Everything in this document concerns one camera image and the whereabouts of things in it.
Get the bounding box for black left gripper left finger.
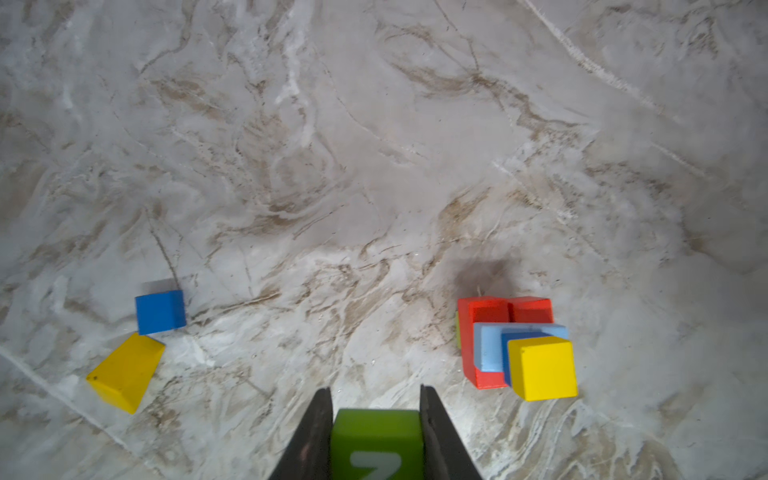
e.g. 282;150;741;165
268;387;334;480

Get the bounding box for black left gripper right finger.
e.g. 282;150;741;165
419;385;481;480

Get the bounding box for green letter cube block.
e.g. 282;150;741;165
330;409;425;479

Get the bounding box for light blue rectangular block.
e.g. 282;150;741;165
473;323;569;373

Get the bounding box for yellow small cube block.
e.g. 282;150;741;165
508;336;579;402

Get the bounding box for red rectangular block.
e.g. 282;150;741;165
507;296;554;324
457;296;510;390

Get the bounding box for dark blue cube block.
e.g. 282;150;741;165
135;290;186;335

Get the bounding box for dark blue cube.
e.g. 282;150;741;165
501;332;548;387

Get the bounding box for yellow arch block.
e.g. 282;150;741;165
86;333;165;414

